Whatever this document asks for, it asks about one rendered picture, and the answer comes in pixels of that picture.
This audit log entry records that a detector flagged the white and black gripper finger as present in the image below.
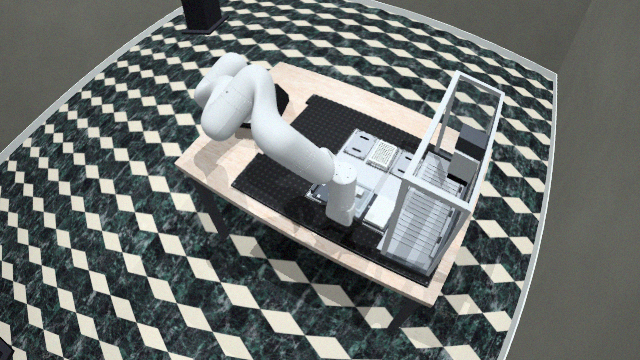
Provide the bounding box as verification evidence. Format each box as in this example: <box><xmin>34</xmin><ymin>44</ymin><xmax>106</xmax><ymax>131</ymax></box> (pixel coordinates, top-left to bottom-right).
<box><xmin>348</xmin><ymin>215</ymin><xmax>363</xmax><ymax>233</ymax></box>
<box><xmin>320</xmin><ymin>202</ymin><xmax>331</xmax><ymax>222</ymax></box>

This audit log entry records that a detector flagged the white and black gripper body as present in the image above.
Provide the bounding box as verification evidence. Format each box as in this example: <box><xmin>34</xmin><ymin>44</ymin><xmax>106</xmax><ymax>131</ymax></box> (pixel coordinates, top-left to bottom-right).
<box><xmin>326</xmin><ymin>199</ymin><xmax>356</xmax><ymax>226</ymax></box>

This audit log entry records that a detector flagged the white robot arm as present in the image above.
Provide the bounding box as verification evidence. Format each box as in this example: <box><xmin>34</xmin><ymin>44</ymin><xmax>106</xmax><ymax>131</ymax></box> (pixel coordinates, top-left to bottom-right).
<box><xmin>194</xmin><ymin>53</ymin><xmax>365</xmax><ymax>211</ymax></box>

